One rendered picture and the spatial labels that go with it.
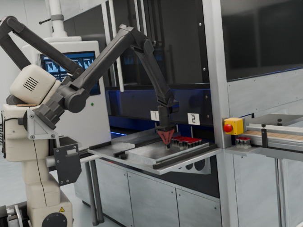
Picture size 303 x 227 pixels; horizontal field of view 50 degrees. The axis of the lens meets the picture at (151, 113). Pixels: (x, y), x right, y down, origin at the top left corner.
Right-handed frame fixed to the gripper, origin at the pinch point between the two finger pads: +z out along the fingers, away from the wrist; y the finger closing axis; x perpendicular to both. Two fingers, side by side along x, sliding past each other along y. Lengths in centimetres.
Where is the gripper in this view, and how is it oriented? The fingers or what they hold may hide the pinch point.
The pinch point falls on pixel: (167, 142)
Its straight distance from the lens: 173.5
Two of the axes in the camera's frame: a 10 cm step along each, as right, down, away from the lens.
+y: 6.3, -1.9, 7.5
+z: 1.2, 9.8, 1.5
